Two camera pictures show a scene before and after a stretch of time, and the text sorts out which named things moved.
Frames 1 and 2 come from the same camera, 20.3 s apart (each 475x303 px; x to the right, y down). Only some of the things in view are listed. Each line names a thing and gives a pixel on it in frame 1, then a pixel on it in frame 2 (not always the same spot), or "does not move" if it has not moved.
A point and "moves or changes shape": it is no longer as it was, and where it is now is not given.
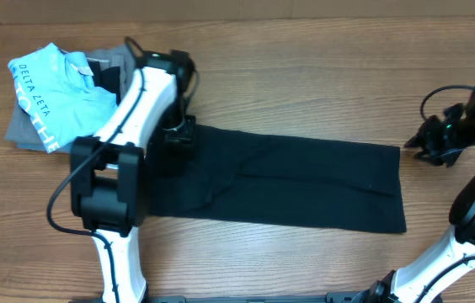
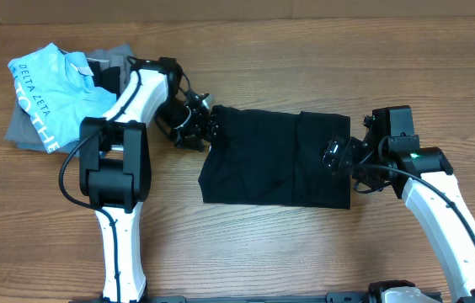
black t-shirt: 232,174 moves or changes shape
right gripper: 433,140 → 348,152
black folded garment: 108,78 does not move
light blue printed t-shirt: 59,93 does not move
